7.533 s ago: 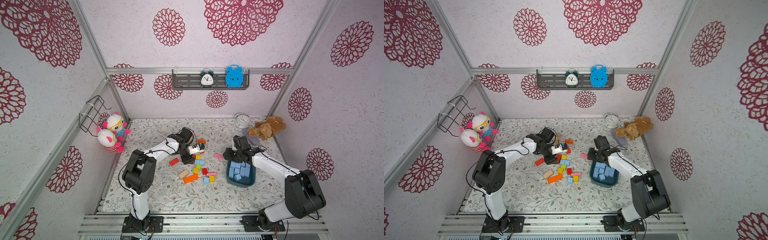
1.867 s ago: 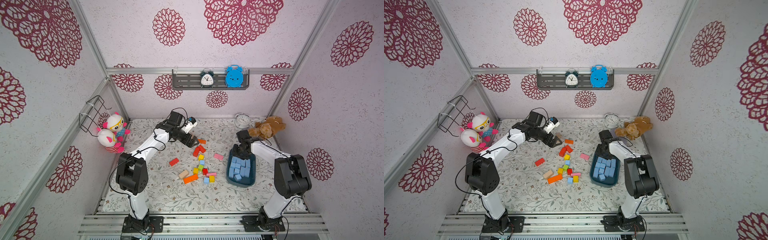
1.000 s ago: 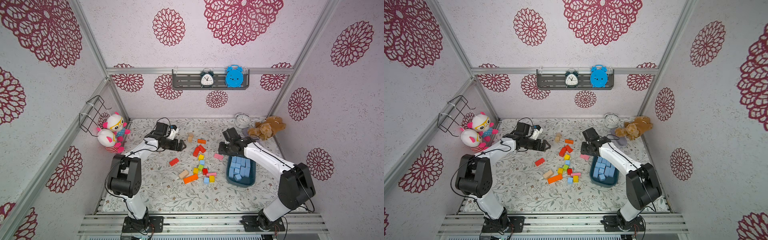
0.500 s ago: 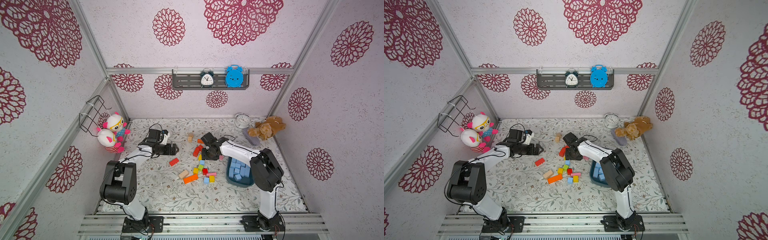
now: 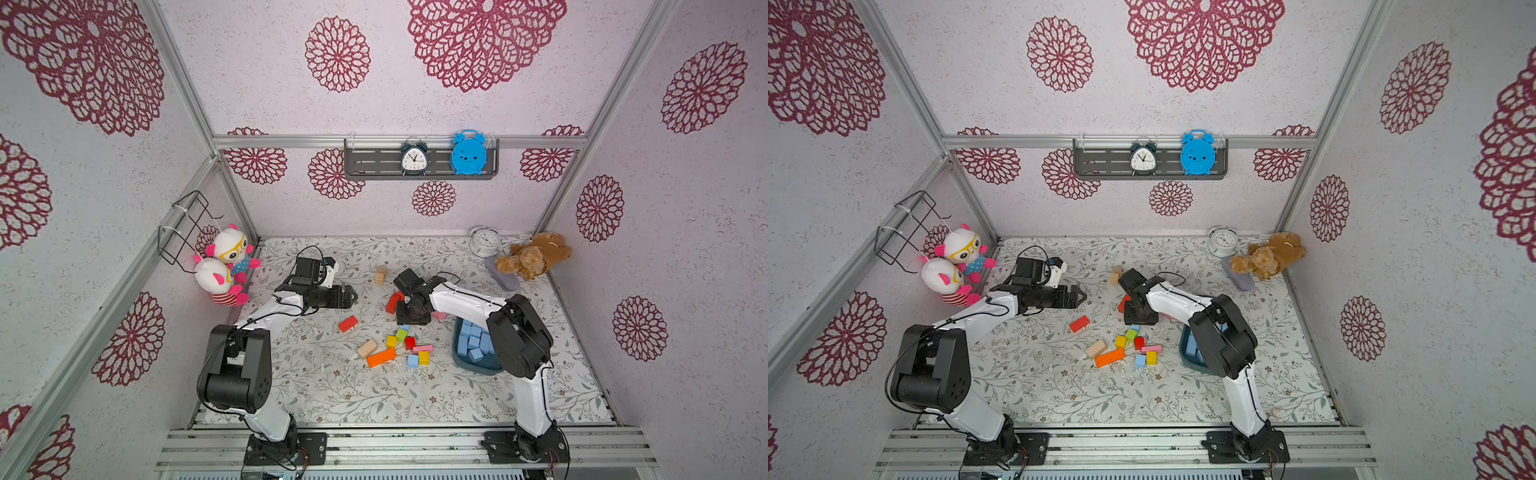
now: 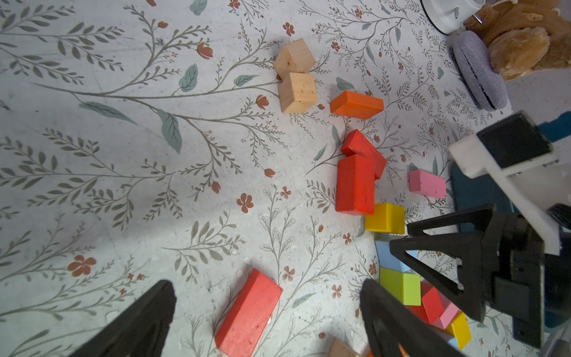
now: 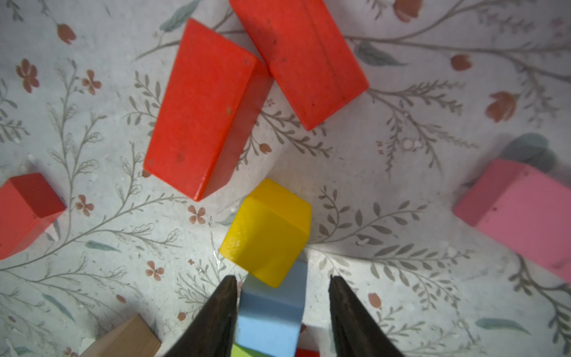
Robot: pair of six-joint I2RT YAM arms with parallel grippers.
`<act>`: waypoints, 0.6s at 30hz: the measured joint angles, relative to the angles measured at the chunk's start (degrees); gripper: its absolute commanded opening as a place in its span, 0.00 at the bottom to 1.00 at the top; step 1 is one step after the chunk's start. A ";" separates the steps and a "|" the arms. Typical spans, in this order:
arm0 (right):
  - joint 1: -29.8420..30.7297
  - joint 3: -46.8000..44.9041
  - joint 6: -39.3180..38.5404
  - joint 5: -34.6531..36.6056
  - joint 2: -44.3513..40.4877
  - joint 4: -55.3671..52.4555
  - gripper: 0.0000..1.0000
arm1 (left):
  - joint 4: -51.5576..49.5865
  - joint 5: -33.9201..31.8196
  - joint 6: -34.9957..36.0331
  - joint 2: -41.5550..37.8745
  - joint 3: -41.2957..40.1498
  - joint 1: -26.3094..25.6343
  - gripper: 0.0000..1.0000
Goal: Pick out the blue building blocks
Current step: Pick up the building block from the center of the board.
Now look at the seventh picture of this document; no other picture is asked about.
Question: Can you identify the natural wood long block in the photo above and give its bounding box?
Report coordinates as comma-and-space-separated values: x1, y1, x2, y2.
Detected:
80, 314, 161, 357

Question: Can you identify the small red cube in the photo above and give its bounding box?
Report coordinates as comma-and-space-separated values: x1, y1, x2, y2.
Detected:
294, 349, 321, 357

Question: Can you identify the light blue block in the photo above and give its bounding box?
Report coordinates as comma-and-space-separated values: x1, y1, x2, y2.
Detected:
235, 261, 308, 356

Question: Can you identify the pink block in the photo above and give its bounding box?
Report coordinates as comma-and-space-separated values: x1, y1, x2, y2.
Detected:
453, 159, 570, 281

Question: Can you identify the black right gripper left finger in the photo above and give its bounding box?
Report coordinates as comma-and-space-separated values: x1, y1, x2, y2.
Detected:
166, 275, 238, 357

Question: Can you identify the green cube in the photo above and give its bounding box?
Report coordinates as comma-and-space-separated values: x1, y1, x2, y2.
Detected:
230, 344, 270, 357

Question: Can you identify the red block left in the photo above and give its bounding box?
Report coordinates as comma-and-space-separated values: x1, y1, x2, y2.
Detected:
1, 173, 66, 260

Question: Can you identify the long red block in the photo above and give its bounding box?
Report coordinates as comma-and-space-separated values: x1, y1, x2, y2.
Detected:
144, 19, 274, 202
230, 0, 370, 131

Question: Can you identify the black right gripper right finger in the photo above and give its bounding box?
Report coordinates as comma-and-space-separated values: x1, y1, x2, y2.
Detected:
329, 276, 403, 357

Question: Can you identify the yellow cube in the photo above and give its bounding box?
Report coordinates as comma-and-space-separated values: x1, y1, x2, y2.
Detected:
219, 178, 312, 288

